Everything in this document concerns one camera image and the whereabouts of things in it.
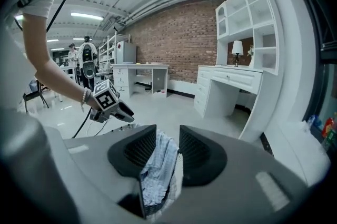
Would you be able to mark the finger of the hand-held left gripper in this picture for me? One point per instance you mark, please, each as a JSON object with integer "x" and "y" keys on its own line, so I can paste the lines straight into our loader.
{"x": 126, "y": 113}

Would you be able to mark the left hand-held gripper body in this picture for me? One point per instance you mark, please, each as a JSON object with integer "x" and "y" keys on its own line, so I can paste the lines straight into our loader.
{"x": 105, "y": 96}

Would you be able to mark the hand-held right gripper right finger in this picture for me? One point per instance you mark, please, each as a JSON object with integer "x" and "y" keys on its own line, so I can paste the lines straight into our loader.
{"x": 237, "y": 178}

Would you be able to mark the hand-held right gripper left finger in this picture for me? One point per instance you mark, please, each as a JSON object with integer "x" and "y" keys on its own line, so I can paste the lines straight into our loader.
{"x": 92, "y": 165}

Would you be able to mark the light blue checked clothes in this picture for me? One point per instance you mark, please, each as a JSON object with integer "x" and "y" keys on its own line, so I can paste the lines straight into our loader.
{"x": 160, "y": 165}

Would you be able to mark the person's left forearm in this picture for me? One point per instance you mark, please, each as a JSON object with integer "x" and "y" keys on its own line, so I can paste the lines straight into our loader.
{"x": 52, "y": 70}

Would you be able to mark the white shelf unit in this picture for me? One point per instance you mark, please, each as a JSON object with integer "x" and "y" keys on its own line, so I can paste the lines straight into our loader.
{"x": 110, "y": 54}

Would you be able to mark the white drawer desk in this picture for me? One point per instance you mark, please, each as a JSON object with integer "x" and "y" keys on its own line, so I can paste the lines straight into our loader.
{"x": 121, "y": 80}

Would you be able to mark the grey refrigerator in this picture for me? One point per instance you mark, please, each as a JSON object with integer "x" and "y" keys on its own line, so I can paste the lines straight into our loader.
{"x": 127, "y": 53}

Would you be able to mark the ceiling tube light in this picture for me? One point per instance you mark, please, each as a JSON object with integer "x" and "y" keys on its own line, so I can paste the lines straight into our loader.
{"x": 87, "y": 16}

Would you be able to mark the blue plastic bag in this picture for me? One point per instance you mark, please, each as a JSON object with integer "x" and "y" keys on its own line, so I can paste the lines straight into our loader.
{"x": 314, "y": 121}

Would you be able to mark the white desk with hutch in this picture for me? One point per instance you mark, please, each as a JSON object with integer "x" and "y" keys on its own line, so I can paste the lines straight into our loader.
{"x": 231, "y": 80}

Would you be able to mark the clear bottle with green label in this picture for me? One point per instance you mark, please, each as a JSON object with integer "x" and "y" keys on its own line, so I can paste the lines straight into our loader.
{"x": 332, "y": 140}

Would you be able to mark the red bottle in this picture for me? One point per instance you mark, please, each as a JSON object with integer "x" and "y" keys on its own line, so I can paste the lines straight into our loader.
{"x": 328, "y": 125}

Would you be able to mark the white vase with flowers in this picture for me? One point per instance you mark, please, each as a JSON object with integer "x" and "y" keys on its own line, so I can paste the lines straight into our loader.
{"x": 251, "y": 55}

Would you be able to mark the white shade table lamp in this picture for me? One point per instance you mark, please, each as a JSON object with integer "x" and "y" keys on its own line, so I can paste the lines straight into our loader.
{"x": 237, "y": 47}

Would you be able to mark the black metal frame chair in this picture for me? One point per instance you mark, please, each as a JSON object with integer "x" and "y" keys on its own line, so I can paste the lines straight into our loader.
{"x": 34, "y": 95}

